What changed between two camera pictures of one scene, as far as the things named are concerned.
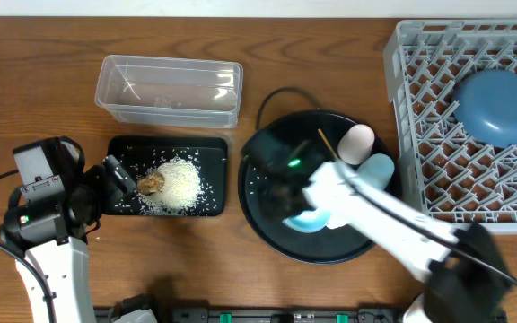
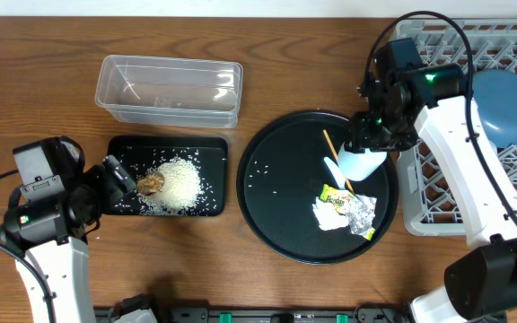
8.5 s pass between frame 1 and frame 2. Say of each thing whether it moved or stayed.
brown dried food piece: stayed
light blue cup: moved
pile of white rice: stayed
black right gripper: moved
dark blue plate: stayed
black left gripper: stayed
